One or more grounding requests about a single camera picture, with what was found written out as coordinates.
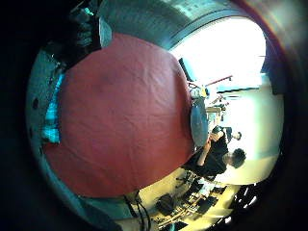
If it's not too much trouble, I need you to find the large red cloth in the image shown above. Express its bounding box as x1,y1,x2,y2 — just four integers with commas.
42,32,197,198

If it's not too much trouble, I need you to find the black monitor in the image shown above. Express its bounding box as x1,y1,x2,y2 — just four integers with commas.
178,57,197,83

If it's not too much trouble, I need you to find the red handrail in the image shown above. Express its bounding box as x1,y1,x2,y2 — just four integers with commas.
204,74,234,89

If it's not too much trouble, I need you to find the black backpack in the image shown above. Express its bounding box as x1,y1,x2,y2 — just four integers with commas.
155,192,176,217

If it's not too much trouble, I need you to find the black equipment pile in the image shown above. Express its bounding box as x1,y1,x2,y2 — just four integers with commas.
174,171,233,227

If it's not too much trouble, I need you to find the teal checked cloth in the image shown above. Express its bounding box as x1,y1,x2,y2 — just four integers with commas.
40,72,67,144

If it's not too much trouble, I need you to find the black cable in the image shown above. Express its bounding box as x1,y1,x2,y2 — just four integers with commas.
123,193,140,219
135,195,152,231

